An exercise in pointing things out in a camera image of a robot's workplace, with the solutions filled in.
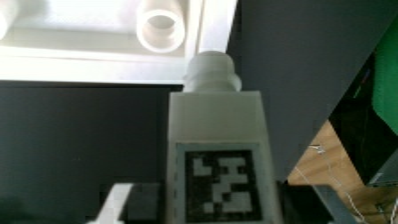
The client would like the white square tabletop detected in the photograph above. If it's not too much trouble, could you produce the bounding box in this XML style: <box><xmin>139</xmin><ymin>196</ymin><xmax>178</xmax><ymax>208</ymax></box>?
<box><xmin>0</xmin><ymin>0</ymin><xmax>238</xmax><ymax>84</ymax></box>

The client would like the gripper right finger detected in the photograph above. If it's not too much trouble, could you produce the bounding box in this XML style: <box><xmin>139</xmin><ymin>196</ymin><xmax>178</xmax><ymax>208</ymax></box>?
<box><xmin>279</xmin><ymin>183</ymin><xmax>357</xmax><ymax>224</ymax></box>

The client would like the white leg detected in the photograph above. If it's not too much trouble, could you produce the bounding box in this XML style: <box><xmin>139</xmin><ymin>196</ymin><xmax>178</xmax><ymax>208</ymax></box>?
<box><xmin>165</xmin><ymin>51</ymin><xmax>284</xmax><ymax>224</ymax></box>

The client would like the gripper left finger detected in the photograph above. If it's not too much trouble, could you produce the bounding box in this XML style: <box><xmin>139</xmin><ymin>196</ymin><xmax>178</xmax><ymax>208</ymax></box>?
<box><xmin>87</xmin><ymin>183</ymin><xmax>162</xmax><ymax>224</ymax></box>

